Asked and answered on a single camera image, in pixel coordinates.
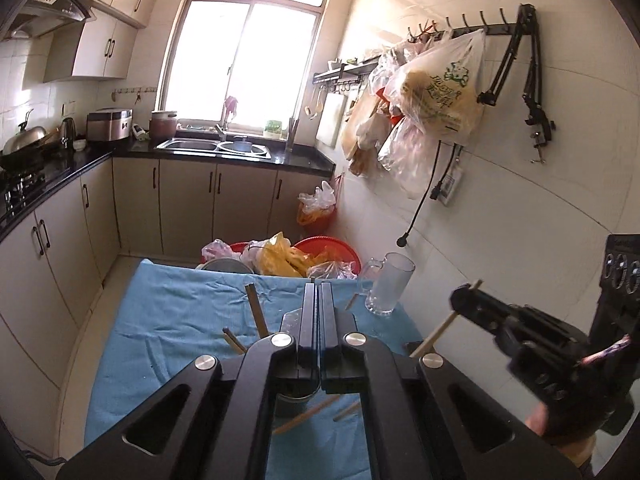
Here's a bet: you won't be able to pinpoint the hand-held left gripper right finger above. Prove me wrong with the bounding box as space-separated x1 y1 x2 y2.
320 282 583 480

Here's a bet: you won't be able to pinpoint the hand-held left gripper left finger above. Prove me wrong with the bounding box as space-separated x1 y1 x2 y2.
56 282 320 480

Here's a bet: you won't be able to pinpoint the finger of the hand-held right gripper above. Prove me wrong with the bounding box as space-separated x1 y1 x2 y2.
467 287 586 347
450 284 512 342

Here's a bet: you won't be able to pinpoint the grey utensil holder cup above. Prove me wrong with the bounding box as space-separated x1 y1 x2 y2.
274 379 322 417

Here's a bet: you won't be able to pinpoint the person's right hand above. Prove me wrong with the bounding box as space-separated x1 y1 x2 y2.
525 402 599 468

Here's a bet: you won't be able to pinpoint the yellow plastic bag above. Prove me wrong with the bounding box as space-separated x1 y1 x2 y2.
256 232 313 278

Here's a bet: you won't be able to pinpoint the glass mug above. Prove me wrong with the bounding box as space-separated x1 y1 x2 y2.
360 252 417 317

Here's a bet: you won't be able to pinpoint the large red basin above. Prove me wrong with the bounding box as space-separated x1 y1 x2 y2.
292 236 362 278

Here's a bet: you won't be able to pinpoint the small red basin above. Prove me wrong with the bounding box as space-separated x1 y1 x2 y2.
227 242 261 261

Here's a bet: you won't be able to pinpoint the white round bowl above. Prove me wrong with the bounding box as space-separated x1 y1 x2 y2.
196 257 253 273

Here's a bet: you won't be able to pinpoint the orange trash bin with bags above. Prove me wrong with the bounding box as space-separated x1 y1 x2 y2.
297 180 337 228

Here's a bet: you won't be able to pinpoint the pink clear plastic bag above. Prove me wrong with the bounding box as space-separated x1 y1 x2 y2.
201 240 233 263

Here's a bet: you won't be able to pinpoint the blue tablecloth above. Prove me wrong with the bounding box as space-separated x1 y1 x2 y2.
84 258 426 480

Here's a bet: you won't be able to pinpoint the hanging crumpled clear bag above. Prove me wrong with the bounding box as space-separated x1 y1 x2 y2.
377 120 441 200

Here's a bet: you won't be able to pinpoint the hanging brown filled bag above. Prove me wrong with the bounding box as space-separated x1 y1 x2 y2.
341 92 393 176

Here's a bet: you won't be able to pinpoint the white cutting board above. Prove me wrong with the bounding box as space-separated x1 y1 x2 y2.
315 95 347 148

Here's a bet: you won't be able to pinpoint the cream base cabinets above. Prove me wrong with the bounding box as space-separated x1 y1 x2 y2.
0 152 336 446

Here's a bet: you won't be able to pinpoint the steel sink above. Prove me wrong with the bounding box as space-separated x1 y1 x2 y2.
156 137 273 158

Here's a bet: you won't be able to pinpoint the hanging ladle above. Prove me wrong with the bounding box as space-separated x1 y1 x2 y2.
304 87 323 121

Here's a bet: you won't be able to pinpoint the white bag with green print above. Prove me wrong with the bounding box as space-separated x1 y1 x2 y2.
385 29 487 145

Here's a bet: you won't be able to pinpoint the brown clay pot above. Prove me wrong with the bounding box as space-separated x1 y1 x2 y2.
150 110 178 141

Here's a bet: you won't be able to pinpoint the hanging clear plastic bag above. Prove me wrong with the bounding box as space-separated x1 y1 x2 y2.
370 45 406 96

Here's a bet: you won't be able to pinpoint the window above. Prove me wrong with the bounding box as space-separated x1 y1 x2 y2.
157 0 341 136

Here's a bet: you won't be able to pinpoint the black countertop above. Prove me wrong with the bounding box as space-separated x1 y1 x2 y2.
0 140 336 241

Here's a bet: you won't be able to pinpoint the gas stove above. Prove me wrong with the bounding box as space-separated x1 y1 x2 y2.
0 167 46 216

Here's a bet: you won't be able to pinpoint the wok with steel lid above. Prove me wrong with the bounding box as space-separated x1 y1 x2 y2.
0 110 51 168

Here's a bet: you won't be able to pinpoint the range hood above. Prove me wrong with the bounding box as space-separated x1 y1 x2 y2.
0 0 96 41

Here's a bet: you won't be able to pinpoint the black cable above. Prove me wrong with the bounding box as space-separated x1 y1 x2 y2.
397 140 442 248

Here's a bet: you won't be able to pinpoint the black wall shelf rack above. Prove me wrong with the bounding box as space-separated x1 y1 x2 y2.
312 57 381 92

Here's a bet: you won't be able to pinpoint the black wall hook rail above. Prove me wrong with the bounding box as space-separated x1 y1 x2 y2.
407 7 521 43

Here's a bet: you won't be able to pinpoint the cream wall cabinets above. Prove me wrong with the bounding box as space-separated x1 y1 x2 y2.
44 0 173 83

